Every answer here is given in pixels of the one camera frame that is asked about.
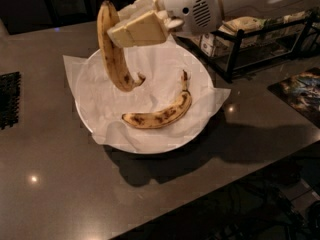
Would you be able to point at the black wire tea rack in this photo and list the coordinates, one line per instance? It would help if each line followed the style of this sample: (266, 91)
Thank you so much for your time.
(233, 51)

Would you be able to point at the dark appliance in background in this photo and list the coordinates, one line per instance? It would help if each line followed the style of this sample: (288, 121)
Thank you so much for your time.
(68, 12)

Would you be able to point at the black mesh mat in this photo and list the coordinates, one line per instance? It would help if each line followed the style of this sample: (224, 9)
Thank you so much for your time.
(9, 99)

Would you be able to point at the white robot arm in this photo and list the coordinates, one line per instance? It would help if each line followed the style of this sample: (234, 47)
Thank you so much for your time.
(252, 8)

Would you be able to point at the white bowl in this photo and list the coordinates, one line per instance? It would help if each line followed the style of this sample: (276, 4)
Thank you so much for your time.
(200, 84)

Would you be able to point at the white gripper with vent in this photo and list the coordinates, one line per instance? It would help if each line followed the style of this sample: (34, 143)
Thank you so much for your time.
(190, 4)

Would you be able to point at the colourful printed mat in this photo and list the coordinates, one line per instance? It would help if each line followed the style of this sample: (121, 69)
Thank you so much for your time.
(302, 93)

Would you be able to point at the spotted yellow banana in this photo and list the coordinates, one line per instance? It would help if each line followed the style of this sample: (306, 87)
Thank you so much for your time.
(166, 116)
(112, 56)

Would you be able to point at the white paper liner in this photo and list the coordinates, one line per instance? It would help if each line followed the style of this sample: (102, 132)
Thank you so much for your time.
(96, 94)

